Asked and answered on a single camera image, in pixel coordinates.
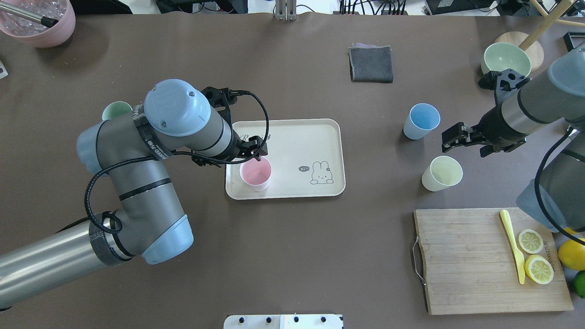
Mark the grey folded cloth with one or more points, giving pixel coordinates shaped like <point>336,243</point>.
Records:
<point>371,64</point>

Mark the lower lemon slice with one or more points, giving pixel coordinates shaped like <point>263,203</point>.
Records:
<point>538,269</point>

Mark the lower whole lemon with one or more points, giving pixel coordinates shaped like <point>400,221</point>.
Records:
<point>572,255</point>

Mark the green lime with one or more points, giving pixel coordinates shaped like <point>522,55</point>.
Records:
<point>579,284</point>

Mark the black frame object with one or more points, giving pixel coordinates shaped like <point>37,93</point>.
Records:
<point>571,40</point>

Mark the green bowl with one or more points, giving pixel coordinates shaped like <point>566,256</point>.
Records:
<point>502,56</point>

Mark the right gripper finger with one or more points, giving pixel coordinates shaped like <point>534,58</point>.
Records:
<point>486,150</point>
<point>448,141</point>

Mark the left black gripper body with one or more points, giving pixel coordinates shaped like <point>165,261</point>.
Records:
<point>244,149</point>

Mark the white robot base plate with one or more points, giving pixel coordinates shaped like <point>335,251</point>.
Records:
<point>284,321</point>

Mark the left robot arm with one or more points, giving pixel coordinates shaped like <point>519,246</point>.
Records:
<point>131,205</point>

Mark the wooden stand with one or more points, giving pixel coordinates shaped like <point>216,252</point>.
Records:
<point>529,43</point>

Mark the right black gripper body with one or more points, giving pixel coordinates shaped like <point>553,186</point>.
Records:
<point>491,128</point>

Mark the blue cup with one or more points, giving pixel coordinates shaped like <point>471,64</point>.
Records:
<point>421,120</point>

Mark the pale yellow cup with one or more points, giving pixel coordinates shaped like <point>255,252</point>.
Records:
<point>442,173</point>

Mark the wooden cutting board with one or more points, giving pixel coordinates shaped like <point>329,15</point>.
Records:
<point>468,265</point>

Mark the yellow plastic knife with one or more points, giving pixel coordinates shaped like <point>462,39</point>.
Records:
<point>517,254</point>

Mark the pink cup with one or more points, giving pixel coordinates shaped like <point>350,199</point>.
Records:
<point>256,173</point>

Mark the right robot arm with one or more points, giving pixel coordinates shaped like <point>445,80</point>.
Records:
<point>523,105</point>

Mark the pink bowl with ice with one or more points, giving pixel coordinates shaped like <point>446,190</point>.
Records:
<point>36,34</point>

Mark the metal scoop in bowl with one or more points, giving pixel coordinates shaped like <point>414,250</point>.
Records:
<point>27,15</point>

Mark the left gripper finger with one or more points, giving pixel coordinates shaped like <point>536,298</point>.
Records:
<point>262,152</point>

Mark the lemon slice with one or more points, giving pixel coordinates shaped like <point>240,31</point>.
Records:
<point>538,269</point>
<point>530,241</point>

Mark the upper lemon slice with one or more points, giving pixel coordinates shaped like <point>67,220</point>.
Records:
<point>530,241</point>

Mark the cream rabbit tray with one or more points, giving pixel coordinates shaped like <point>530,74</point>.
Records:
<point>306,157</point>

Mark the green cup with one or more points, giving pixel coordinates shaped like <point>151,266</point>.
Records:
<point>116,109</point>

